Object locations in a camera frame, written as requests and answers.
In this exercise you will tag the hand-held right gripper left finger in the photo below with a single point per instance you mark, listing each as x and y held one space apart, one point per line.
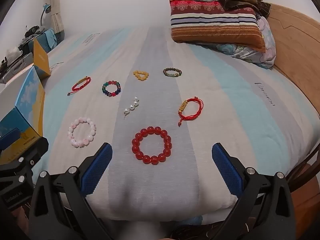
96 172

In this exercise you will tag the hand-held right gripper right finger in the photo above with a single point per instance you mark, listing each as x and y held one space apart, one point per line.
227 172

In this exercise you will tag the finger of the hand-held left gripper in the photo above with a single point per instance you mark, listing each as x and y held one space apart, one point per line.
8 137
15 196

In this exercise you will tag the blue and yellow box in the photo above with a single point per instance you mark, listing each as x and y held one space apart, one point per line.
27 97

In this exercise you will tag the striped bedsheet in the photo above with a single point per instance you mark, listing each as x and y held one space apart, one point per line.
225 105

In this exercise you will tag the grey case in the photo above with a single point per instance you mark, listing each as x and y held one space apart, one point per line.
17 63

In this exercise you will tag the yellow cardboard box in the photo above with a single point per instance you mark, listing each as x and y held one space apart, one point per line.
41 57

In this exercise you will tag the teal box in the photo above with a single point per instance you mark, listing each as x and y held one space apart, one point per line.
47 40

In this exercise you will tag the black device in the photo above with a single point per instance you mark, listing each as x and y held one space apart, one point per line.
32 29

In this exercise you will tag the floral pillow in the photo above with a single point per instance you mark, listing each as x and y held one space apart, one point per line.
265 47

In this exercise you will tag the blue desk lamp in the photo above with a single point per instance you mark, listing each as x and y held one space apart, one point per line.
45 8

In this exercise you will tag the beige curtain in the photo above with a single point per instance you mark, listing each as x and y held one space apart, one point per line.
56 5

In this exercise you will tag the striped pillow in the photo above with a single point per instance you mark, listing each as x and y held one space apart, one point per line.
215 25

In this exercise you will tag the wooden bed frame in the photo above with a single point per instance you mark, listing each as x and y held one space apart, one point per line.
295 42

